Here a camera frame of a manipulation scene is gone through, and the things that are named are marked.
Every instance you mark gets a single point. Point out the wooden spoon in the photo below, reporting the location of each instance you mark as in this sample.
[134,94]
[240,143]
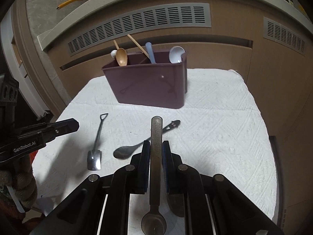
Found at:
[121,55]

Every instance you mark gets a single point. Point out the white textured table cloth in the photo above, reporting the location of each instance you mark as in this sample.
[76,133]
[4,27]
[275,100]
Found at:
[223,144]

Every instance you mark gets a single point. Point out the small white round-top utensil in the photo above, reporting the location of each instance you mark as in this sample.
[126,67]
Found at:
[113,53]

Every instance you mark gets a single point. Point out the white ceramic soup spoon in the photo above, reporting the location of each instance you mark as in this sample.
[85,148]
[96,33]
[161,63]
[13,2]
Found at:
[175,54]

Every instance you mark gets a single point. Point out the maroon plastic utensil caddy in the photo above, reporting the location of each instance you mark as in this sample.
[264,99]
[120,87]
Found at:
[163,84]

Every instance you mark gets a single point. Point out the steel shovel-shaped spoon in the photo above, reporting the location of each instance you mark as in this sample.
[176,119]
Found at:
[94,156]

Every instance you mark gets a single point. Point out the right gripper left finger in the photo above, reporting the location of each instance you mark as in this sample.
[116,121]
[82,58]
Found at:
[139,176]

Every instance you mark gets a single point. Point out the small grey vent grille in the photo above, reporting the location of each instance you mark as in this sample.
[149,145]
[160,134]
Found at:
[276,32]

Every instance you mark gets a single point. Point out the long grey vent grille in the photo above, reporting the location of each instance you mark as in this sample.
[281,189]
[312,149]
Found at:
[174,15]

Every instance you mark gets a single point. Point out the wooden chopstick utensil handle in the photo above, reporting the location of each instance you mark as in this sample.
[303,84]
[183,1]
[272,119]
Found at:
[138,45]

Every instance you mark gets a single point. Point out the gloved left hand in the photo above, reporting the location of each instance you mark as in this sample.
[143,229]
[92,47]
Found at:
[18,174]

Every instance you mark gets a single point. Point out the light blue plastic utensil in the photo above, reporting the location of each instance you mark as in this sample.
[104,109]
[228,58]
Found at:
[150,52]

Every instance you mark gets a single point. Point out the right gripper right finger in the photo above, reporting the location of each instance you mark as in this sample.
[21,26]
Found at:
[176,180]

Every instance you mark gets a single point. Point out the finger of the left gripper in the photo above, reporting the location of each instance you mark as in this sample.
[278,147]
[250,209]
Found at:
[64,127]

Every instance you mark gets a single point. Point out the black cutout-handle spoon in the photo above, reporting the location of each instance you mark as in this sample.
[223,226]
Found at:
[124,152]

